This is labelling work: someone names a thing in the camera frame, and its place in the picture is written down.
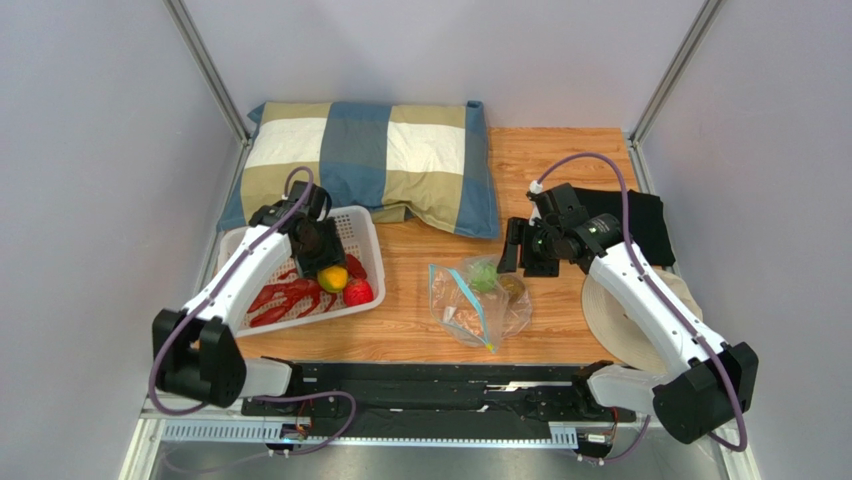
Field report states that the black folded cloth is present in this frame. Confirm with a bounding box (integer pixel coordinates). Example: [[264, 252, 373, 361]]
[[575, 188, 676, 267]]

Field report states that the plaid pillow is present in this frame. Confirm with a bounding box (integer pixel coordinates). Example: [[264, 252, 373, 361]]
[[218, 100, 500, 239]]

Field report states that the red toy lobster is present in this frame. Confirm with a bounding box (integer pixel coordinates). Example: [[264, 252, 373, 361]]
[[248, 254, 370, 328]]

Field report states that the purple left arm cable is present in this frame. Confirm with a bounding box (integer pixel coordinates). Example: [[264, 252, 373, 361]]
[[147, 166, 315, 417]]

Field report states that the clear zip top bag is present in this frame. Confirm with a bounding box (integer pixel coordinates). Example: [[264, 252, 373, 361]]
[[428, 255, 533, 354]]

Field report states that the red toy fruit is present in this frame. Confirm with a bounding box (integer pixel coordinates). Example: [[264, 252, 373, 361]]
[[342, 278, 375, 307]]

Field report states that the yellow toy fruit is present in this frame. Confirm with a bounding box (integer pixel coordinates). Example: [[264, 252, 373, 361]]
[[316, 265, 349, 294]]

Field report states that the white plastic basket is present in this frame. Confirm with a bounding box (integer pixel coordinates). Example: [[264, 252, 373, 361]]
[[184, 206, 386, 338]]

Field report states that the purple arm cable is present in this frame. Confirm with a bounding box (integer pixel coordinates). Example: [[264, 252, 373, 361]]
[[147, 166, 315, 417], [535, 151, 749, 454]]

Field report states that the beige hat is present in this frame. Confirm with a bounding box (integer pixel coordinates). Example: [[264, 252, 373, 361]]
[[582, 259, 709, 376]]

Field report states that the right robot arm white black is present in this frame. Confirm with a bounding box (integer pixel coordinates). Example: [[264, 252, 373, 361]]
[[497, 181, 759, 451]]

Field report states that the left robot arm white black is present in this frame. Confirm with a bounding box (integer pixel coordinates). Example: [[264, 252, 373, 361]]
[[148, 181, 345, 415]]

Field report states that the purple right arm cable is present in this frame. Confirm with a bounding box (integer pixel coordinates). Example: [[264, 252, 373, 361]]
[[535, 151, 749, 454]]

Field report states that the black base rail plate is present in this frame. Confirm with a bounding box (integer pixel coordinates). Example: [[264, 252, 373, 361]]
[[233, 362, 637, 440]]

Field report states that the aluminium frame rail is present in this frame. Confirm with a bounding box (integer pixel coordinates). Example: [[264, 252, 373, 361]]
[[120, 369, 760, 479]]

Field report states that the brown toy kiwi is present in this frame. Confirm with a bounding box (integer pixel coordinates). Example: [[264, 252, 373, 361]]
[[498, 274, 527, 304]]

